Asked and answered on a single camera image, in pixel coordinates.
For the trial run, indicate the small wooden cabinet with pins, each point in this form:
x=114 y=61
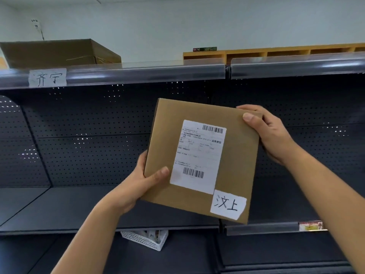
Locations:
x=2 y=63

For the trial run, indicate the white plastic basket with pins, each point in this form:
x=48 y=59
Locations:
x=137 y=239

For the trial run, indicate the person's left forearm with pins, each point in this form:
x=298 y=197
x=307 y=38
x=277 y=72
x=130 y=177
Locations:
x=88 y=242

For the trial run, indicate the brown cardboard box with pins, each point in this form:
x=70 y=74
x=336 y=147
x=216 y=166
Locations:
x=57 y=52
x=171 y=116

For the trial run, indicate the person's right forearm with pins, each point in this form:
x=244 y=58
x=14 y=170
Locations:
x=328 y=202

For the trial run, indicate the white wall device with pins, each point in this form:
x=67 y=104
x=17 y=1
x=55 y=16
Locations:
x=35 y=24

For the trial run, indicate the person's right hand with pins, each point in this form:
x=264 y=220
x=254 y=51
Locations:
x=273 y=136

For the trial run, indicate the person's left hand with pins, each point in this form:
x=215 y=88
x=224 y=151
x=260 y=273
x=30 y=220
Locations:
x=134 y=188

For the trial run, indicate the colourful price tag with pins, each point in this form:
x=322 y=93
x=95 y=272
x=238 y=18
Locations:
x=310 y=226

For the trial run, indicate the dark grey metal shelf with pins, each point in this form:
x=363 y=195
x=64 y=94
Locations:
x=71 y=208

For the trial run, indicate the clear plastic price rail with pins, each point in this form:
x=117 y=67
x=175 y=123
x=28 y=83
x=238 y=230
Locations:
x=262 y=228
x=142 y=74
x=296 y=68

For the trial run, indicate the long wooden cubby cabinet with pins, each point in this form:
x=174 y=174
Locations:
x=285 y=51

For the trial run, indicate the white handwritten paper tag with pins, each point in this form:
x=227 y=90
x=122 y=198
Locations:
x=48 y=78

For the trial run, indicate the green and black sign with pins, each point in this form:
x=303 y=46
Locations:
x=204 y=49

